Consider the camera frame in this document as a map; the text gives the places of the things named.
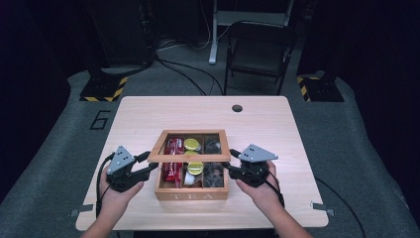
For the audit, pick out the white metal stand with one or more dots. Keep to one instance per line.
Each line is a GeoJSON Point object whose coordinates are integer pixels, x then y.
{"type": "Point", "coordinates": [213, 39]}

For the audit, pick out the red tea packets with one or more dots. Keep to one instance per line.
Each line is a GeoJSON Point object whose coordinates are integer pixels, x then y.
{"type": "Point", "coordinates": [173, 170]}

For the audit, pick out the black equipment cabinet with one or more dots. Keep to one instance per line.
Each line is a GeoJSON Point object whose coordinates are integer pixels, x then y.
{"type": "Point", "coordinates": [125, 33]}

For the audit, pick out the yellow lidded capsule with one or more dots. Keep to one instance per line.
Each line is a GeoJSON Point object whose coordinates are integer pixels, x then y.
{"type": "Point", "coordinates": [190, 152]}
{"type": "Point", "coordinates": [195, 168]}
{"type": "Point", "coordinates": [191, 144]}

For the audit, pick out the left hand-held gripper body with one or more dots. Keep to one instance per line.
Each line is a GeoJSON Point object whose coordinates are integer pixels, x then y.
{"type": "Point", "coordinates": [122, 178]}

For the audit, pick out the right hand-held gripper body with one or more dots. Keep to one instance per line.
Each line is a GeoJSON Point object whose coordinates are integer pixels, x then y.
{"type": "Point", "coordinates": [255, 173]}

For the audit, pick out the wooden framed glass lid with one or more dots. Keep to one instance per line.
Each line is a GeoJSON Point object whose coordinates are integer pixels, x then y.
{"type": "Point", "coordinates": [188, 158]}

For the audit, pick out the grey table bracket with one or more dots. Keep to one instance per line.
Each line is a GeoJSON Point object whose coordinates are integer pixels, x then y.
{"type": "Point", "coordinates": [322, 208]}
{"type": "Point", "coordinates": [82, 209]}

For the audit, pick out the wooden tea box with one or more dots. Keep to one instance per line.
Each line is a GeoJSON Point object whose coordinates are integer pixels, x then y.
{"type": "Point", "coordinates": [191, 195]}

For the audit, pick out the dark tea bags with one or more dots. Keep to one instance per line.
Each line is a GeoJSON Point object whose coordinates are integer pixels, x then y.
{"type": "Point", "coordinates": [213, 173]}

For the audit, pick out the person's left hand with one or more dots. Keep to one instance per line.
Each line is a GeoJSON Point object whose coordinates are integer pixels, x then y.
{"type": "Point", "coordinates": [114, 201]}

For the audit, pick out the person's right hand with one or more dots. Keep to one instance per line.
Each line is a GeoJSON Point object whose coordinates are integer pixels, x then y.
{"type": "Point", "coordinates": [264, 198]}

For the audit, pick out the black striped stand base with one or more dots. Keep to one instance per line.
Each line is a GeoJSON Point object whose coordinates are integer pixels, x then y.
{"type": "Point", "coordinates": [104, 91]}
{"type": "Point", "coordinates": [322, 91]}

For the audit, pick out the black folding chair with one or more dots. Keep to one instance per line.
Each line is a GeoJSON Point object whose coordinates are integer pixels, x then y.
{"type": "Point", "coordinates": [261, 53]}

